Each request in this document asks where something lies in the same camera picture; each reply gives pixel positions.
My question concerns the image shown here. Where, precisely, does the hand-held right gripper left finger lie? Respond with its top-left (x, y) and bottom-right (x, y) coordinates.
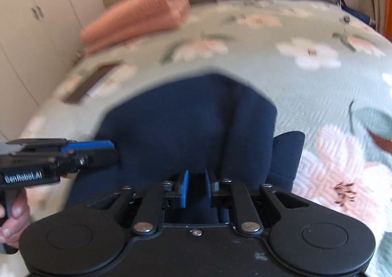
top-left (88, 170), bottom-right (190, 235)

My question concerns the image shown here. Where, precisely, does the dark bag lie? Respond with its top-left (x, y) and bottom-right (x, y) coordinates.
top-left (335, 0), bottom-right (378, 27)

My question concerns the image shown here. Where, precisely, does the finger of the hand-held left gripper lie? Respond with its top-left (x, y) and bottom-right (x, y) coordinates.
top-left (61, 140), bottom-right (115, 153)
top-left (60, 149), bottom-right (119, 174)

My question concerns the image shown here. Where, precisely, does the cream wardrobe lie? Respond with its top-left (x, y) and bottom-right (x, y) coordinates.
top-left (0, 0), bottom-right (106, 143)

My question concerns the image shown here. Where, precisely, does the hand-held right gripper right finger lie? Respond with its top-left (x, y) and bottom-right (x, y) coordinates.
top-left (204, 168), bottom-right (310, 234)

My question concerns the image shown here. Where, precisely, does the folded pink blanket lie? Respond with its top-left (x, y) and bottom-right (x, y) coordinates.
top-left (80, 0), bottom-right (191, 55)

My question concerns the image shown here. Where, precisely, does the person's left hand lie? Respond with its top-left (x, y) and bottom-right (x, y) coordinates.
top-left (0, 191), bottom-right (30, 247)

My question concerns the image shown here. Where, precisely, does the tablet computer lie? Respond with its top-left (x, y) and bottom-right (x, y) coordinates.
top-left (62, 62), bottom-right (123, 105)

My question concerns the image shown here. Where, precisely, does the floral green bed cover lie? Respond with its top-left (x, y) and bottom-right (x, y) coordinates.
top-left (0, 0), bottom-right (392, 277)

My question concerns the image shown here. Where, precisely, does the navy striped-sleeve zip hoodie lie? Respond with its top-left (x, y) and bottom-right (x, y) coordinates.
top-left (65, 73), bottom-right (307, 226)

